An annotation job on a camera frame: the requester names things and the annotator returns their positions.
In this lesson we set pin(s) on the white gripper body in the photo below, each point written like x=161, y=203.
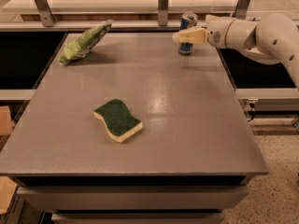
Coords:
x=217, y=34

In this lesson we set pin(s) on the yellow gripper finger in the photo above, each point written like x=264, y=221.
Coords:
x=194, y=35
x=210, y=18

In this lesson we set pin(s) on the blue Red Bull can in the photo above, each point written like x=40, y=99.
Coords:
x=188, y=20

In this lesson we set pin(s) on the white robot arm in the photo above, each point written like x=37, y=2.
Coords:
x=273, y=39

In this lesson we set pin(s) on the green and yellow sponge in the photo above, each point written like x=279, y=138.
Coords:
x=118, y=120

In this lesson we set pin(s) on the green chip bag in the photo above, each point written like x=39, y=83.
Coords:
x=81, y=46

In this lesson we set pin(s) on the grey lower drawer front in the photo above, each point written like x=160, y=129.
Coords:
x=197, y=218

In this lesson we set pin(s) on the grey drawer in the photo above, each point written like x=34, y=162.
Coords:
x=134, y=197
x=197, y=218

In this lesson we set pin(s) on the grey upper drawer front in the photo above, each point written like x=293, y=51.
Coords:
x=134, y=197

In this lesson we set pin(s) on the right metal bracket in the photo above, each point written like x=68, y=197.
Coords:
x=241, y=9

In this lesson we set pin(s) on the metal bracket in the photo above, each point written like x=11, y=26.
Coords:
x=241, y=9
x=162, y=12
x=45, y=14

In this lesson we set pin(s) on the middle metal bracket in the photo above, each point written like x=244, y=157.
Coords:
x=162, y=12

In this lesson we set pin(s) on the left metal bracket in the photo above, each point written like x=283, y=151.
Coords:
x=45, y=14

